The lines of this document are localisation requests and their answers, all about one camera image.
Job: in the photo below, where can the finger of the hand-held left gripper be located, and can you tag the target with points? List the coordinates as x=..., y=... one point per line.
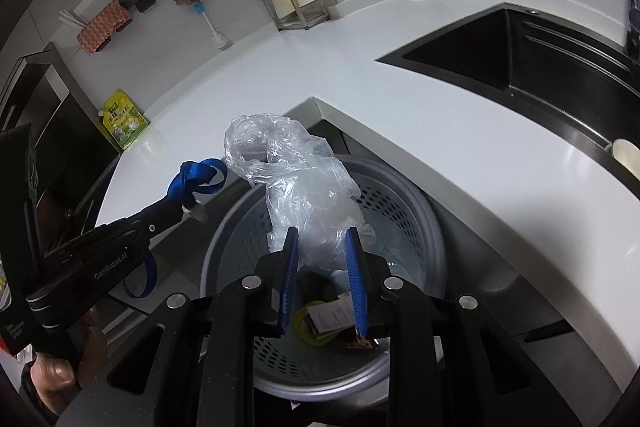
x=155, y=217

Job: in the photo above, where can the grey perforated bin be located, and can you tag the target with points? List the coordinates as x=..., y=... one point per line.
x=400, y=217

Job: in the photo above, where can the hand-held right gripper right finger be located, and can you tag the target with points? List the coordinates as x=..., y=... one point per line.
x=356, y=287

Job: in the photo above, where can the clear plastic bag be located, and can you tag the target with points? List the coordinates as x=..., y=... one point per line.
x=300, y=187

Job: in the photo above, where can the white cup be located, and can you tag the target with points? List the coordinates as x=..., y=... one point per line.
x=624, y=157

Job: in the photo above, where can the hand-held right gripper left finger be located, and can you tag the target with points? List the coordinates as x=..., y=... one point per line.
x=289, y=282

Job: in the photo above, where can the white blue bottle brush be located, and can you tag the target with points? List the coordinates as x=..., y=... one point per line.
x=217, y=39

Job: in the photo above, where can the yellow green pouch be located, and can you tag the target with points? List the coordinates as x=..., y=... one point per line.
x=124, y=122

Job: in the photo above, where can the person's left hand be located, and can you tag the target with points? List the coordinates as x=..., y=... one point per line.
x=55, y=374

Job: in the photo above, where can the orange patterned cloth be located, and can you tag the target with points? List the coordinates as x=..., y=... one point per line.
x=102, y=27

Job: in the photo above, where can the blue ribbon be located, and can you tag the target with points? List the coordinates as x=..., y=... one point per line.
x=197, y=172

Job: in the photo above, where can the black sink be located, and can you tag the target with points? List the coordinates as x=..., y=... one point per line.
x=550, y=72

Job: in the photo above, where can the bundle of white straws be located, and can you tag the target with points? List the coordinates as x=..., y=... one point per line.
x=71, y=19

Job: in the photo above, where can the black kitchen appliance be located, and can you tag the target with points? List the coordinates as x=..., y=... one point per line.
x=50, y=117

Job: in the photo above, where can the metal rack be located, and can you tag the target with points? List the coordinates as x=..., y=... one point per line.
x=300, y=19

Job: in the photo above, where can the black printed box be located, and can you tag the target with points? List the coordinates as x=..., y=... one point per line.
x=15, y=207

